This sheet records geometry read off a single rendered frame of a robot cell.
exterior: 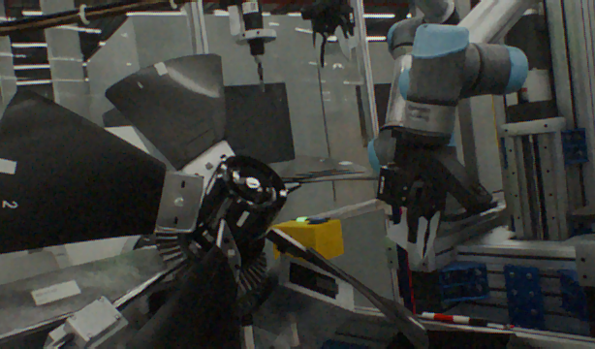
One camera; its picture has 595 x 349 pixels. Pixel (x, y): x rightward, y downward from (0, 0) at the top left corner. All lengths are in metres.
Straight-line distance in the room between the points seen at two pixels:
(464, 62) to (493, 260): 0.79
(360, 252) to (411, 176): 1.45
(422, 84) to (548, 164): 0.77
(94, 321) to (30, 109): 0.30
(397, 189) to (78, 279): 0.48
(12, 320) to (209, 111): 0.45
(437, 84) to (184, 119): 0.44
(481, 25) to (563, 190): 0.63
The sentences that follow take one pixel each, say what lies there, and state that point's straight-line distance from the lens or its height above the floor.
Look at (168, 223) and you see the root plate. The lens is 0.85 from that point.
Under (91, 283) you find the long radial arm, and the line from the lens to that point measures 0.85.
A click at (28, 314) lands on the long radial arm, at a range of 0.81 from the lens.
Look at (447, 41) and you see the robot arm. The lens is 0.80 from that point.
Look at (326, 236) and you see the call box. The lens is 1.36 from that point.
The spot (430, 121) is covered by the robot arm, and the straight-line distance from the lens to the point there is 0.81.
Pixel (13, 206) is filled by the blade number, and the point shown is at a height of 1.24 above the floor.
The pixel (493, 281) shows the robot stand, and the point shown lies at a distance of 1.53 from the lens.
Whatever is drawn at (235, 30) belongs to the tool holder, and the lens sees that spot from 0.96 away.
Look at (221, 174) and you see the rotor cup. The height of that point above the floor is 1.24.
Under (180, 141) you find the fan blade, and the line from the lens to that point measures 0.97.
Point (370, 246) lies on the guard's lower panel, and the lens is 2.32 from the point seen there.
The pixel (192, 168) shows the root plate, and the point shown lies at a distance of 0.95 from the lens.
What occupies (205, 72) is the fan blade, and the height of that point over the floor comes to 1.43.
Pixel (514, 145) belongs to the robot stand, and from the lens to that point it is 1.57.
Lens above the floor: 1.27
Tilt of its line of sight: 3 degrees down
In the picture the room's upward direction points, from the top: 8 degrees counter-clockwise
